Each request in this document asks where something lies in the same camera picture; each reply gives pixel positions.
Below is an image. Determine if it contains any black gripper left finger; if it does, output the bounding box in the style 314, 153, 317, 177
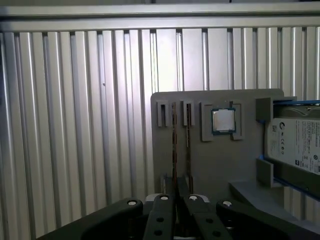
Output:
34, 177, 179, 240

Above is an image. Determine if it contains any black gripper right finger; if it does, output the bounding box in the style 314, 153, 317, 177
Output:
177, 175, 320, 240

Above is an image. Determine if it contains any dark RAM stick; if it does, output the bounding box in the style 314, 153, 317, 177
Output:
171, 101, 179, 199

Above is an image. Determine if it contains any grey parts rack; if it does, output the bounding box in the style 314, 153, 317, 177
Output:
150, 88, 300, 222

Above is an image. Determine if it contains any silver CPU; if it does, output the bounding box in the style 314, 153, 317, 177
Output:
211, 107, 236, 136

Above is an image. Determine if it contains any hard disk in blue carrier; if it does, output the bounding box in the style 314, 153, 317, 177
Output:
256, 99, 320, 196

